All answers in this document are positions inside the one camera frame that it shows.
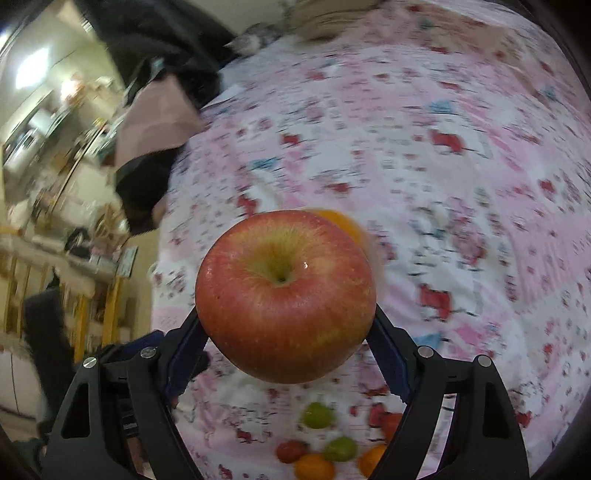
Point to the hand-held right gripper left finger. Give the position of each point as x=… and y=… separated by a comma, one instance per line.
x=184, y=364

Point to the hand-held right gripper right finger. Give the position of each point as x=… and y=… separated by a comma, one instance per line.
x=388, y=355

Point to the small green citrus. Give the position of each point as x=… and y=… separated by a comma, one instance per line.
x=317, y=414
x=340, y=448

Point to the small mandarin orange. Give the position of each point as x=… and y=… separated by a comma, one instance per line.
x=371, y=459
x=315, y=467

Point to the red apple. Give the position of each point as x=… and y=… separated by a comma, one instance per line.
x=277, y=314

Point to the large orange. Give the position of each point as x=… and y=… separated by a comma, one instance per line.
x=351, y=228

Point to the pink and black cloth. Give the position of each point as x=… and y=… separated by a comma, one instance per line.
x=157, y=120

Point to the black jacket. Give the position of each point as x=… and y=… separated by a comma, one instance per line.
x=184, y=46

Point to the grey tabby cat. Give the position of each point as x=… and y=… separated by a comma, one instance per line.
x=249, y=41

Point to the beige crumpled duvet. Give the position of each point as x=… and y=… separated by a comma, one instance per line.
x=332, y=18

